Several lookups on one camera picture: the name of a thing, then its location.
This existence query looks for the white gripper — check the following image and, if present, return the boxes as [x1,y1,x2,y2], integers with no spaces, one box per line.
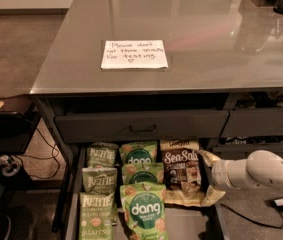
[198,150,247,207]

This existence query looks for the brown Late July chip bag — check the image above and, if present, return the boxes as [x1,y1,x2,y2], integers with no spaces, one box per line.
[160,140,207,207]

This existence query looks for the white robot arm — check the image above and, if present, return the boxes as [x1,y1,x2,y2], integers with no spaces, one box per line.
[198,150,283,199]

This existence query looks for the open grey middle drawer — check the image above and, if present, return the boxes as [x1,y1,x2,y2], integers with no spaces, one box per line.
[52,147,230,240]

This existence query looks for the green Dang bag middle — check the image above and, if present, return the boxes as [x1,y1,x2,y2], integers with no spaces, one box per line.
[122,163,164,185]

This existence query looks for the green dang bag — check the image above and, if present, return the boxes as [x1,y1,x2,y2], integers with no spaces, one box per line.
[122,163,164,185]
[120,182,169,240]
[119,141,158,164]

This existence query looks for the grey top right drawer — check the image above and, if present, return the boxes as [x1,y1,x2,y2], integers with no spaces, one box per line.
[222,107,283,137]

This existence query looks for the green Dang bag front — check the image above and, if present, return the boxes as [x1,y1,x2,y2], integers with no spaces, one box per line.
[120,182,169,240]

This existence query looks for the green Dang bag back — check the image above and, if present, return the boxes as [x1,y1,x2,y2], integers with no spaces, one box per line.
[119,141,158,164]

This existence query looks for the grey middle right drawer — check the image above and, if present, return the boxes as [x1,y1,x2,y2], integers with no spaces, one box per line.
[212,143,283,160]

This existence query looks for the green Kettle bag back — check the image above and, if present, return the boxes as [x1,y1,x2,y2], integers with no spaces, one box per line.
[86,142,119,168]

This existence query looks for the green kettle bag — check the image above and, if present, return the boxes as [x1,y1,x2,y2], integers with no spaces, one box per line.
[82,168,117,195]
[86,142,119,168]
[78,192,114,240]

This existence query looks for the green Kettle bag middle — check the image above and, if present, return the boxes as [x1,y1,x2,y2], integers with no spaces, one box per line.
[82,168,117,195]

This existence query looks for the green Kettle bag front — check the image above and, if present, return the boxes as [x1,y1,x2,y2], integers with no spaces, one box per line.
[78,192,114,240]

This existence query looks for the grey cabinet counter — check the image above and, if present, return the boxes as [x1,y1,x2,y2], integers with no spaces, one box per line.
[29,0,283,240]

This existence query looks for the grey top left drawer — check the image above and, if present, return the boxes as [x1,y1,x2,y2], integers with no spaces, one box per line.
[55,110,229,143]

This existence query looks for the white handwritten paper note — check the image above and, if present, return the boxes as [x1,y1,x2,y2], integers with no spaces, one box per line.
[101,40,168,70]

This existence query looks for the black side cart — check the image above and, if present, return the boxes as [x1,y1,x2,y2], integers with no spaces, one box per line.
[0,95,41,190]

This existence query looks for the black floor cable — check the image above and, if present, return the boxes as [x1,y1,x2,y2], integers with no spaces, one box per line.
[220,202,283,240]

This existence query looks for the black cart cable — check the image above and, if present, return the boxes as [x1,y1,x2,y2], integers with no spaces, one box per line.
[14,127,62,181]

